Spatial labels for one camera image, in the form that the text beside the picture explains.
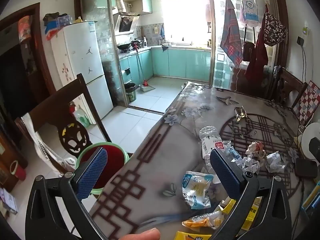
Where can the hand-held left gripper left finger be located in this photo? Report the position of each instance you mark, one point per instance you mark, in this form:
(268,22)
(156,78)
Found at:
(92,172)

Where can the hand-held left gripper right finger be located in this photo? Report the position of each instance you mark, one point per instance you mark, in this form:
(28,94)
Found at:
(225,175)

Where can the green plastic bin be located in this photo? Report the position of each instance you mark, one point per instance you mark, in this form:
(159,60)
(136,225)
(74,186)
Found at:
(117,155)

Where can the clear plastic bottle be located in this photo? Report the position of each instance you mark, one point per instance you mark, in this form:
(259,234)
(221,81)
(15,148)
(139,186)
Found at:
(208,140)

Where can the person's left hand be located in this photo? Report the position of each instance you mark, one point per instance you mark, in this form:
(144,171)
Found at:
(142,235)

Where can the crumpled clear plastic wrapper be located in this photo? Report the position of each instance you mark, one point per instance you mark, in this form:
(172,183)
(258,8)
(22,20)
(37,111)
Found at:
(231,152)

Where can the blue white snack wrapper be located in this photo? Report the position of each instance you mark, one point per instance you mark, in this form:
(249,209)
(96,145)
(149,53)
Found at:
(197,187)

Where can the crumpled red paper wrapper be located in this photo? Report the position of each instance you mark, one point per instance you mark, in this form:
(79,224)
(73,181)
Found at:
(256,148)

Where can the yellow snack packet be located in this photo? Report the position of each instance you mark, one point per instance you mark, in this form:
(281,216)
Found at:
(252,217)

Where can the orange snack wrapper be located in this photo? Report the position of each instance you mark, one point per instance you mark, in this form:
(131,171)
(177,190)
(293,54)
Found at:
(200,221)

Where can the green detergent bottle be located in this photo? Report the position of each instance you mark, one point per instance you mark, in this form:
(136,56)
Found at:
(82,118)

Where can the white plastic bag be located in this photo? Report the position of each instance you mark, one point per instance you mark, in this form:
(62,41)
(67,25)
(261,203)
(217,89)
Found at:
(35,135)

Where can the yellow wrapper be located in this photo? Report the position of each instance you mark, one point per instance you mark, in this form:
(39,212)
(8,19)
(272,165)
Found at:
(190,236)

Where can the dark wooden carved chair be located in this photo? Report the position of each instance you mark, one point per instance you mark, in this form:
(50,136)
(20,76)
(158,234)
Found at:
(50,110)

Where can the phone in red case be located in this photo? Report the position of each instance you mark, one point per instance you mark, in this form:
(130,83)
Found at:
(305,168)

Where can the dark kitchen waste bin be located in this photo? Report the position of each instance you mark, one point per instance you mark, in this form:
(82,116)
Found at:
(130,92)

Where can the white round fan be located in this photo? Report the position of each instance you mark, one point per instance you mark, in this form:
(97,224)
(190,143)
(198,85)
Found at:
(305,135)

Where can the grey dustpan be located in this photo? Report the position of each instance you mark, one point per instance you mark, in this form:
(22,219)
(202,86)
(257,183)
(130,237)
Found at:
(147,88)

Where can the white refrigerator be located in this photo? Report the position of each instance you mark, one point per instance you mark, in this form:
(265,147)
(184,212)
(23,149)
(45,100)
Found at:
(80,55)

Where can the teal lower kitchen cabinets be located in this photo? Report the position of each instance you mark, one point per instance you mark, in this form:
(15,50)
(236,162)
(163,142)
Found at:
(180,62)

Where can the red hanging garment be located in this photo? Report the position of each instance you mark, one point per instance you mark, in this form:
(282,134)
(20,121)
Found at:
(257,57)

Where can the dark hanging bag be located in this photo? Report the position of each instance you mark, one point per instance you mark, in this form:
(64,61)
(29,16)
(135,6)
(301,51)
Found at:
(248,51)

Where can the black wok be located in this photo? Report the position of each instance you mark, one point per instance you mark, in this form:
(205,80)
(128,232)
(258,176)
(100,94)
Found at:
(123,46)

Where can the plaid hanging towel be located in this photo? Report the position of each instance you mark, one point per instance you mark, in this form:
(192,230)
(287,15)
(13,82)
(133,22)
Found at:
(231,40)

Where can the white spray bottle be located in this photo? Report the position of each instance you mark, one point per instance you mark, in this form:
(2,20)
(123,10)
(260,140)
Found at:
(145,42)

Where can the blue red plastic bag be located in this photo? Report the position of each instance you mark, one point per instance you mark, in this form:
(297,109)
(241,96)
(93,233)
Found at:
(51,31)

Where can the range hood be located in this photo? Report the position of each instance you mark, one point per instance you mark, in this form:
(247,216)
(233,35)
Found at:
(126,25)

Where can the red patterned hanging bag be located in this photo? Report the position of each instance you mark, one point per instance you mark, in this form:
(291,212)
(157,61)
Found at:
(273,28)

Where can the clear plastic box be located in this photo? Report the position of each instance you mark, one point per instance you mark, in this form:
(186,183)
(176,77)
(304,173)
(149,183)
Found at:
(64,20)

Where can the blue hanging cloth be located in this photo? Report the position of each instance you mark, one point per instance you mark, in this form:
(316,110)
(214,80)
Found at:
(162,32)

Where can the blue white smiley hanging bag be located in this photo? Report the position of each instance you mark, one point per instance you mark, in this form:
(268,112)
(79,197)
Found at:
(250,10)

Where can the black wall charger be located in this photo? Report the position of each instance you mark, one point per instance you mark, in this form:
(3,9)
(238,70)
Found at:
(300,40)

